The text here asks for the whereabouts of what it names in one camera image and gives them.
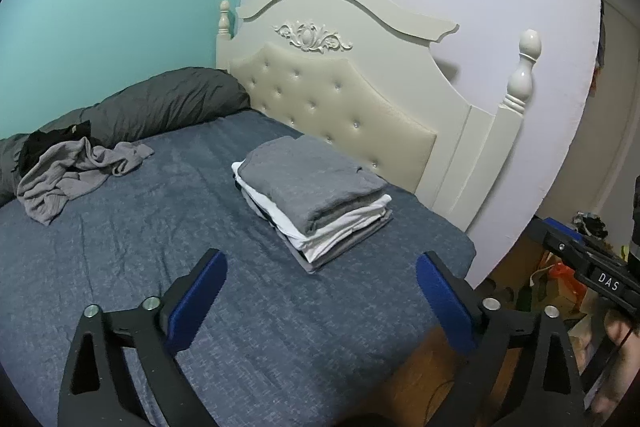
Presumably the grey knit sweater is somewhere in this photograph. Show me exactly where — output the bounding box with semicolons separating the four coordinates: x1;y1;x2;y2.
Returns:
240;135;387;233

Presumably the person's right hand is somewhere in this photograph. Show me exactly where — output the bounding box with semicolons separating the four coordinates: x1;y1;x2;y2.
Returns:
570;309;639;426

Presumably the grey crumpled garment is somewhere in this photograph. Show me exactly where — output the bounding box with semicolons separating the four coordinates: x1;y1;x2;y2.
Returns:
16;138;154;225

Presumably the blue patterned bed sheet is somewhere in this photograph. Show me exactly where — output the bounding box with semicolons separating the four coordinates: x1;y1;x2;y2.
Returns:
0;109;478;427

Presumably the grey folded garment under stack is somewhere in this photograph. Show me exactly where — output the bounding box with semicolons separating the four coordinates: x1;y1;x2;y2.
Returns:
281;210;393;274

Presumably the black garment on duvet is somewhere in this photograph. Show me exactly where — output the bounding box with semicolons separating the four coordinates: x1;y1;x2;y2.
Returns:
17;120;92;176

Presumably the cream tufted headboard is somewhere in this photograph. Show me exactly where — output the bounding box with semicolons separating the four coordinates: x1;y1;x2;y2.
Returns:
215;0;541;230

